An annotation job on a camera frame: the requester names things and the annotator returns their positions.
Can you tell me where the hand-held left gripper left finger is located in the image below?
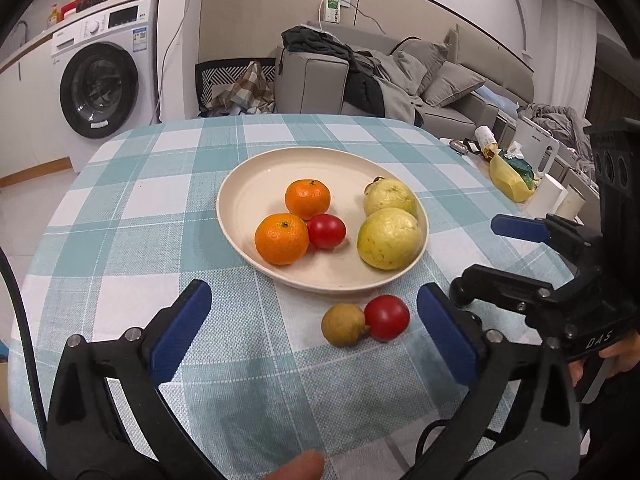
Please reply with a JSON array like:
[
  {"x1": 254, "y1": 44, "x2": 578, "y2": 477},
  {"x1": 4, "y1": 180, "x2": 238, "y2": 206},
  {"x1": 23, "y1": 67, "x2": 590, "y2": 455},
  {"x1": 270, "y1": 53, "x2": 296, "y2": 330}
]
[{"x1": 46, "y1": 278, "x2": 221, "y2": 480}]

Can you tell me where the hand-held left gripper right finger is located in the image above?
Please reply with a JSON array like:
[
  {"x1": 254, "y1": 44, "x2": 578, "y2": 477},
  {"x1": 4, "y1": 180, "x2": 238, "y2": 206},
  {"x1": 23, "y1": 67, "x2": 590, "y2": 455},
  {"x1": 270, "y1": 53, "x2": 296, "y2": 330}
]
[{"x1": 405, "y1": 282, "x2": 583, "y2": 480}]

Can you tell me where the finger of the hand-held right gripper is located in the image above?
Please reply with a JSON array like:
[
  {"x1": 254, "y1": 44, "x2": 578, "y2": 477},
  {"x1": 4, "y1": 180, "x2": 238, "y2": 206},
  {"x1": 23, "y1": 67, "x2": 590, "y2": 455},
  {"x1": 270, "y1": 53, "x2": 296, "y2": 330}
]
[
  {"x1": 449, "y1": 263, "x2": 601, "y2": 322},
  {"x1": 491, "y1": 213, "x2": 603, "y2": 267}
]

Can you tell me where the red tomato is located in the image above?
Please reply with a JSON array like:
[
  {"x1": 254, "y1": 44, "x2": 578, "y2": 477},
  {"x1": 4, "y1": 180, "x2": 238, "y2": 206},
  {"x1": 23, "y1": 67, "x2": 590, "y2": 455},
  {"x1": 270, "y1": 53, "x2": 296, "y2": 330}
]
[
  {"x1": 363, "y1": 295, "x2": 411, "y2": 343},
  {"x1": 306, "y1": 213, "x2": 347, "y2": 250}
]

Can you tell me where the brown longan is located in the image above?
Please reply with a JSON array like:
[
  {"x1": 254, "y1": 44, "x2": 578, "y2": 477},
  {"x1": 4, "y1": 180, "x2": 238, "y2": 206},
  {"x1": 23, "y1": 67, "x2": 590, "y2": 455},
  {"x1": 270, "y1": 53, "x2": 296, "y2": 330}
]
[{"x1": 321, "y1": 304, "x2": 370, "y2": 347}]

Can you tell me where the yellow-green guava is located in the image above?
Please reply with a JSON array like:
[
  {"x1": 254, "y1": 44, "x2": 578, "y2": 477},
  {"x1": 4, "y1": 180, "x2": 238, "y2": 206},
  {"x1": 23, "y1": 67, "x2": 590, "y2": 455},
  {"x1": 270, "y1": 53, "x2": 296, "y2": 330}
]
[
  {"x1": 357, "y1": 208, "x2": 423, "y2": 271},
  {"x1": 363, "y1": 176, "x2": 418, "y2": 218}
]

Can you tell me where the orange mandarin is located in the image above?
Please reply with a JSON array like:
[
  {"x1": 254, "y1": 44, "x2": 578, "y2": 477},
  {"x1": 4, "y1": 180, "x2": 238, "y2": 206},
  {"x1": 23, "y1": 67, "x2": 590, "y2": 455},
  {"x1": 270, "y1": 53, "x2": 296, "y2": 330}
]
[
  {"x1": 285, "y1": 179, "x2": 332, "y2": 221},
  {"x1": 254, "y1": 213, "x2": 310, "y2": 266}
]

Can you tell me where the cream round plate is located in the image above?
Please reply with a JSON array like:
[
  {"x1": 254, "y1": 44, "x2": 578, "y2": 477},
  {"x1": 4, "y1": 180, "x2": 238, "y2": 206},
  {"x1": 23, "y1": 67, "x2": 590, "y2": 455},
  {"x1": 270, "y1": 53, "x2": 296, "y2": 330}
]
[{"x1": 216, "y1": 147, "x2": 430, "y2": 296}]

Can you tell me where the person's right hand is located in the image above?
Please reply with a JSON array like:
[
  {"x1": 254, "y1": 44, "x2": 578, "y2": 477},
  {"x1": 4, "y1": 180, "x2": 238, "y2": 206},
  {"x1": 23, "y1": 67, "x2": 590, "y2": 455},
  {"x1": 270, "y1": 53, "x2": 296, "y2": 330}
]
[{"x1": 567, "y1": 332, "x2": 640, "y2": 386}]

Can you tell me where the person's left hand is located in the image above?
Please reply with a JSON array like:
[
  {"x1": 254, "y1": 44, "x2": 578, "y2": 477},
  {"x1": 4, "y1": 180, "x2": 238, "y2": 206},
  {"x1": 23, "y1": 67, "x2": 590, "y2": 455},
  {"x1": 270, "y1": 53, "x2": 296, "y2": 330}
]
[{"x1": 262, "y1": 450, "x2": 326, "y2": 480}]

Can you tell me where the white paper roll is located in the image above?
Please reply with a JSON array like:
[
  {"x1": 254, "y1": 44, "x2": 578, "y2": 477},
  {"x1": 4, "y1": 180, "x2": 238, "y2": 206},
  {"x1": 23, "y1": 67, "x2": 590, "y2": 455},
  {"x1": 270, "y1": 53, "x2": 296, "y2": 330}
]
[
  {"x1": 555, "y1": 184, "x2": 587, "y2": 221},
  {"x1": 525, "y1": 174, "x2": 568, "y2": 218}
]

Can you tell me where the yellow plastic bag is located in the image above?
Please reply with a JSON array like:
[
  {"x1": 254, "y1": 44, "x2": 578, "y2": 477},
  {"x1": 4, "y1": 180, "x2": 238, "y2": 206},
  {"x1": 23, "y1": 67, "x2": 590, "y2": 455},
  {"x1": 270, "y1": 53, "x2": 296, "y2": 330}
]
[{"x1": 489, "y1": 152, "x2": 538, "y2": 203}]

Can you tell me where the white appliance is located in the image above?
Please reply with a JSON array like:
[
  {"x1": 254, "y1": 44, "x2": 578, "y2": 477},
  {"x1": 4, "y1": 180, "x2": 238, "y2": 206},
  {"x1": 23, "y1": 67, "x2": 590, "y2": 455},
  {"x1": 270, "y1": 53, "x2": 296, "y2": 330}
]
[{"x1": 512, "y1": 119, "x2": 560, "y2": 176}]

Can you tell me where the white bottle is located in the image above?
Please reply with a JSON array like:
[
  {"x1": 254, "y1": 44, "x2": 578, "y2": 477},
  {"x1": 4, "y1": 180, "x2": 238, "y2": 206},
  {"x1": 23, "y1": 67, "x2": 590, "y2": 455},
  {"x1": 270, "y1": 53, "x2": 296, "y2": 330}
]
[{"x1": 474, "y1": 126, "x2": 498, "y2": 158}]

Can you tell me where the teal checked tablecloth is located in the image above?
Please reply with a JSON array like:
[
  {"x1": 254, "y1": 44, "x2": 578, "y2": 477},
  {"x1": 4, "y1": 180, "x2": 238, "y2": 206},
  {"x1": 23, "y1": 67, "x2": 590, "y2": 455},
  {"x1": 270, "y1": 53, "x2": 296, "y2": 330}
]
[{"x1": 7, "y1": 112, "x2": 576, "y2": 480}]

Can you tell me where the grey blanket pile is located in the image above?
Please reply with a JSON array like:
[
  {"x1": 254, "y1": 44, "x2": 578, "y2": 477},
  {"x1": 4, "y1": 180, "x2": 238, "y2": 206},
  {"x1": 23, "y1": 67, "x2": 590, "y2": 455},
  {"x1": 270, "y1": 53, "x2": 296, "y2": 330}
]
[{"x1": 517, "y1": 103, "x2": 598, "y2": 186}]

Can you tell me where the light blue cloth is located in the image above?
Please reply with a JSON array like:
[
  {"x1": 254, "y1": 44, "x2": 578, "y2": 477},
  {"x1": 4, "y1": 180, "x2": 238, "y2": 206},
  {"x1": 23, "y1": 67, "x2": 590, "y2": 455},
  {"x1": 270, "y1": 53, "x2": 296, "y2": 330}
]
[{"x1": 475, "y1": 85, "x2": 521, "y2": 111}]

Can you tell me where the grey cushion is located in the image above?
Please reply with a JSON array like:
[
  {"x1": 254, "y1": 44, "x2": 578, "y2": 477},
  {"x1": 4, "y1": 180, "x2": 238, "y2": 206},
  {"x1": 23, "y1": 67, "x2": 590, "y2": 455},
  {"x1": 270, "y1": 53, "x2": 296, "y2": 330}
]
[
  {"x1": 391, "y1": 37, "x2": 449, "y2": 96},
  {"x1": 422, "y1": 61, "x2": 486, "y2": 109}
]

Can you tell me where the grey sofa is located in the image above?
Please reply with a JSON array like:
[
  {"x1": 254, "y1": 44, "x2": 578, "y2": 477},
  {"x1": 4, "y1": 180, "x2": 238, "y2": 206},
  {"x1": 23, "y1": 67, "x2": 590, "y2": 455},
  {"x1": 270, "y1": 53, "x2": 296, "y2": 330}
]
[{"x1": 274, "y1": 22, "x2": 535, "y2": 136}]

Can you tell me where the grey garment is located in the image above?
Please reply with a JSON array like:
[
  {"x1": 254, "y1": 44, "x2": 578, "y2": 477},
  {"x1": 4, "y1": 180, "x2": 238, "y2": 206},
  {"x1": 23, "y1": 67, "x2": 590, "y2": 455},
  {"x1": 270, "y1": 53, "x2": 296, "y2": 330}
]
[{"x1": 375, "y1": 77, "x2": 426, "y2": 128}]

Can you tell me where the black patterned laundry basket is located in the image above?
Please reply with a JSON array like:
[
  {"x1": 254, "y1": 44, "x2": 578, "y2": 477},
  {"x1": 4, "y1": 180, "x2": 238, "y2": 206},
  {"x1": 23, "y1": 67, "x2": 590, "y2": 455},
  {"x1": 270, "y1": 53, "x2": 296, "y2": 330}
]
[{"x1": 195, "y1": 59, "x2": 277, "y2": 116}]

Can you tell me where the plaid cloth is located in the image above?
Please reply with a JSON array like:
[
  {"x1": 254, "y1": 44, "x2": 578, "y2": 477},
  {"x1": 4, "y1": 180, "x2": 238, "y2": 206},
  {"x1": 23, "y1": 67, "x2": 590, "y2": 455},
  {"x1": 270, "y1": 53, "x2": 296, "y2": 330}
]
[{"x1": 212, "y1": 61, "x2": 276, "y2": 115}]

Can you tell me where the white washing machine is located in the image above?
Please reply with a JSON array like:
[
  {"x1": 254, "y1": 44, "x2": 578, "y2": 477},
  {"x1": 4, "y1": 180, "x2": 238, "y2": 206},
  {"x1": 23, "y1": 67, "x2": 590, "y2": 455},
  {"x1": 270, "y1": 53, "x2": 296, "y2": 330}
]
[{"x1": 50, "y1": 0, "x2": 161, "y2": 140}]

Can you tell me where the white kitchen cabinet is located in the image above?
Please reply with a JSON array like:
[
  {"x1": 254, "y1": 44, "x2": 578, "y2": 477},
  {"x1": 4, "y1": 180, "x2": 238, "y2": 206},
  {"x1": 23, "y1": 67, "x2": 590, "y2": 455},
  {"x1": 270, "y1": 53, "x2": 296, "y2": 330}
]
[{"x1": 0, "y1": 35, "x2": 73, "y2": 188}]

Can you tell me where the dark clothes pile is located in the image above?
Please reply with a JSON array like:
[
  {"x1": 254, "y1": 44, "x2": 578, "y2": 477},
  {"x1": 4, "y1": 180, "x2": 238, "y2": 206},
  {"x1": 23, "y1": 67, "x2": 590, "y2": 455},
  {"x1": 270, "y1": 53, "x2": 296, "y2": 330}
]
[{"x1": 281, "y1": 25, "x2": 386, "y2": 120}]

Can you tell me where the black looped cable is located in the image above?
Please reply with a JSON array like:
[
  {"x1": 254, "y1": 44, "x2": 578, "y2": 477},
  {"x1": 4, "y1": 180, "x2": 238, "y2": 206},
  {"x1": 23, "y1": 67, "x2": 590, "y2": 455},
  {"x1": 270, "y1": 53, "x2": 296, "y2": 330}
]
[{"x1": 414, "y1": 420, "x2": 451, "y2": 461}]

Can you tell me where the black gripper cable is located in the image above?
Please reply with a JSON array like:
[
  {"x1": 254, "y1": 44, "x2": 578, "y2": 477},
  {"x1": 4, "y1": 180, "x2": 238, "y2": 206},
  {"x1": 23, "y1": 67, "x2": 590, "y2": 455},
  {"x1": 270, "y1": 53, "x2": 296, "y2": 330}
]
[{"x1": 0, "y1": 247, "x2": 48, "y2": 461}]

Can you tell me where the grey hanging cable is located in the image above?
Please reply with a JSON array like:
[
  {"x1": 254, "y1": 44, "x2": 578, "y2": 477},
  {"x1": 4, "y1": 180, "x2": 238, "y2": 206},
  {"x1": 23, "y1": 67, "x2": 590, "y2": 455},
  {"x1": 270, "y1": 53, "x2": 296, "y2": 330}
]
[{"x1": 157, "y1": 0, "x2": 198, "y2": 123}]

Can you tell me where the white wall charger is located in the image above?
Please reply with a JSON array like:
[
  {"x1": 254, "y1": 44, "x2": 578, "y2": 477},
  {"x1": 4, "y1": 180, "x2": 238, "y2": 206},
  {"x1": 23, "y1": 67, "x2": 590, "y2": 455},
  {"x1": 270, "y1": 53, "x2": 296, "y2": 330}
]
[{"x1": 322, "y1": 0, "x2": 351, "y2": 23}]

